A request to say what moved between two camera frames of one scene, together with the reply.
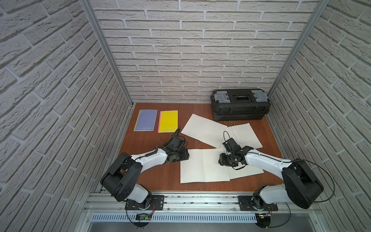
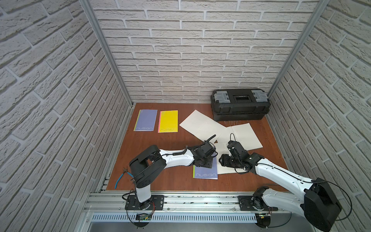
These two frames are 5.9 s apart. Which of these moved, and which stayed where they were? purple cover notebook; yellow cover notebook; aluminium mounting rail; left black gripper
Moved: left black gripper
Stayed: aluminium mounting rail; purple cover notebook; yellow cover notebook
